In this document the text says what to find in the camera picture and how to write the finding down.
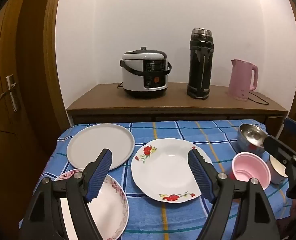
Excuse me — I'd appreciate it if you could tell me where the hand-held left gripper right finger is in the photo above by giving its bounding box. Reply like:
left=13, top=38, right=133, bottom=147
left=187, top=147, right=281, bottom=240

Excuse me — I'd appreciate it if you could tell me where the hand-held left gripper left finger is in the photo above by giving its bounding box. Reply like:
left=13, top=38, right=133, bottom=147
left=20, top=148, right=113, bottom=240

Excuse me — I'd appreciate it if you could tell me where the white enamel bowl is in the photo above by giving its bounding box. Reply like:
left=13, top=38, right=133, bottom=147
left=266, top=154, right=289, bottom=185

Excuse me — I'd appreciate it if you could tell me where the white plate with red flowers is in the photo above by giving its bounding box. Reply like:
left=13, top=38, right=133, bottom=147
left=130, top=138, right=213, bottom=202

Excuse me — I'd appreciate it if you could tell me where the stainless steel bowl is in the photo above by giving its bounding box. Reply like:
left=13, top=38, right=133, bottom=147
left=237, top=123, right=270, bottom=154

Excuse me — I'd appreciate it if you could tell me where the pink plastic bowl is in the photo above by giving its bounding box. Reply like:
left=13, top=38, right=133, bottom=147
left=232, top=152, right=271, bottom=190

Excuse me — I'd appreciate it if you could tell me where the white plate with pink floral rim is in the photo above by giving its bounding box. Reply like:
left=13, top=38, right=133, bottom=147
left=53, top=168, right=130, bottom=240

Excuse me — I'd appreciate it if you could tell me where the plain white round plate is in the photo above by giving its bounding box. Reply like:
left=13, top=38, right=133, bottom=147
left=66, top=123, right=135, bottom=170

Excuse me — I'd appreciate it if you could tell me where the blue plaid tablecloth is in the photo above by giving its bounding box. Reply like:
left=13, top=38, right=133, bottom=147
left=20, top=119, right=296, bottom=240

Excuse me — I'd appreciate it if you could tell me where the pink electric kettle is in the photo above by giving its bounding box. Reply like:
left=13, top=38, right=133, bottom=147
left=228, top=58, right=259, bottom=102

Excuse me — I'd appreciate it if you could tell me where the brown wooden cabinet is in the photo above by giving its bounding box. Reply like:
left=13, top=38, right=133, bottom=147
left=66, top=82, right=289, bottom=135

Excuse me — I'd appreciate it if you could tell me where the black thermos flask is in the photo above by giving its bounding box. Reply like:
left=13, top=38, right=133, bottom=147
left=187, top=28, right=214, bottom=99

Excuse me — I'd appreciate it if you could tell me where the white and black rice cooker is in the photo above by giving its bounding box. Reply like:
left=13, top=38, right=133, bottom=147
left=119, top=46, right=172, bottom=99

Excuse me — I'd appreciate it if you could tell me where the plain brown wooden door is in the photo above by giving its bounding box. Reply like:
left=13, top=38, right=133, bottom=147
left=0, top=0, right=51, bottom=240

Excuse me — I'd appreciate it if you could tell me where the black kettle cable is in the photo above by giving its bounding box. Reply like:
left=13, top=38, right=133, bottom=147
left=248, top=91, right=270, bottom=105

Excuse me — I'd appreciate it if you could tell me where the silver door handle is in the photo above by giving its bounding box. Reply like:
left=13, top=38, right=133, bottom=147
left=0, top=74, right=21, bottom=112

